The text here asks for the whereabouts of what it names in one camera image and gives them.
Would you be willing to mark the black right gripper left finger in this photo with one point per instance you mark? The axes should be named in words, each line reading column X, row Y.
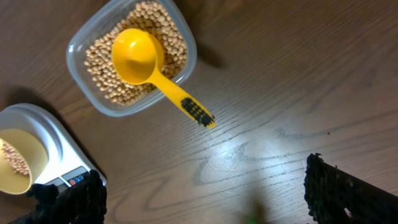
column 82, row 203

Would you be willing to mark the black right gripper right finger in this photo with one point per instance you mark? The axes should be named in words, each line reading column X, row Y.
column 334, row 196

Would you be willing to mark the yellow plastic measuring scoop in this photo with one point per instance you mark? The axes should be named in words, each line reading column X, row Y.
column 138, row 58

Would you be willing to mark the white digital kitchen scale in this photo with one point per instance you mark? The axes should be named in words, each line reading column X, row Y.
column 67, row 162

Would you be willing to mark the pale yellow plastic bowl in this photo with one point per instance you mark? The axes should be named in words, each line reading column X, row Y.
column 33, row 152

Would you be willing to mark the soybeans in bowl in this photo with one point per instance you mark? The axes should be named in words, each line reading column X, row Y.
column 14, row 159

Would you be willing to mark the clear plastic container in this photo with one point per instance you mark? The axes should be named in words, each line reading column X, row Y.
column 100, row 24

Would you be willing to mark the pile of soybeans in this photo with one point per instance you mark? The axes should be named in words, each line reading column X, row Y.
column 149, row 16

